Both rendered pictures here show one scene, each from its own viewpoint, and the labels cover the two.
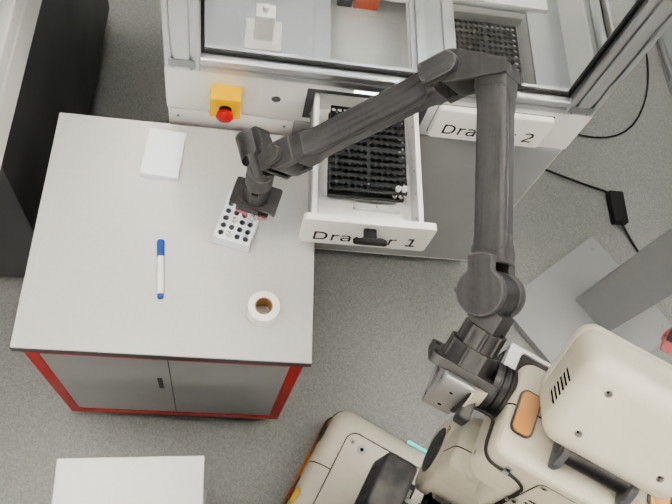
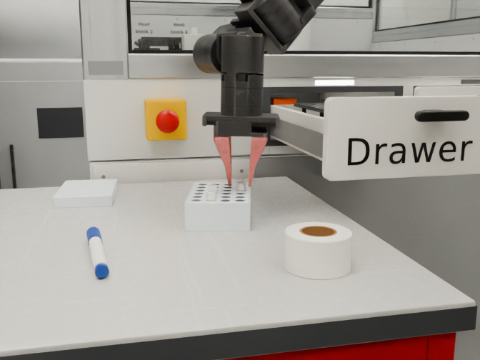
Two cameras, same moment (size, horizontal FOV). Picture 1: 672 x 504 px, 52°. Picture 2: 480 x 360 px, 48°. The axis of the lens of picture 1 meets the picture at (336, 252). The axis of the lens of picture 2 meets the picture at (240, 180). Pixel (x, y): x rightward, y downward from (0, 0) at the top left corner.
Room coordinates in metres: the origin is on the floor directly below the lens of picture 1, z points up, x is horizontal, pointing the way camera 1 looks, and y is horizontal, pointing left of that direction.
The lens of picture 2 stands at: (-0.03, 0.11, 0.97)
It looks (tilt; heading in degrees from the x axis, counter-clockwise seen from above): 12 degrees down; 7
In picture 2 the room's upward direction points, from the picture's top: straight up
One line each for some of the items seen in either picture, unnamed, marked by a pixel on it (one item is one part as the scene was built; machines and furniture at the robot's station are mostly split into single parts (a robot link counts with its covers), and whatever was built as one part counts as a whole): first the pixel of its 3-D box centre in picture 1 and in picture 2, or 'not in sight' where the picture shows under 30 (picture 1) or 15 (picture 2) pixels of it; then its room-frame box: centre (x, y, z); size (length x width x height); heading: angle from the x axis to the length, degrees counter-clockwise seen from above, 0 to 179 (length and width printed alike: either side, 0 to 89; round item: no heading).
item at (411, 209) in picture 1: (364, 154); (359, 126); (0.94, 0.03, 0.86); 0.40 x 0.26 x 0.06; 20
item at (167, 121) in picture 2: (224, 114); (167, 121); (0.88, 0.36, 0.88); 0.04 x 0.03 x 0.04; 110
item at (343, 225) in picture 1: (366, 232); (423, 136); (0.74, -0.05, 0.87); 0.29 x 0.02 x 0.11; 110
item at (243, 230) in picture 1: (239, 221); (220, 204); (0.69, 0.23, 0.78); 0.12 x 0.08 x 0.04; 6
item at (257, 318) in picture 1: (263, 308); (317, 249); (0.52, 0.10, 0.78); 0.07 x 0.07 x 0.04
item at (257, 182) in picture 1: (259, 174); (240, 54); (0.71, 0.21, 0.98); 0.07 x 0.06 x 0.07; 37
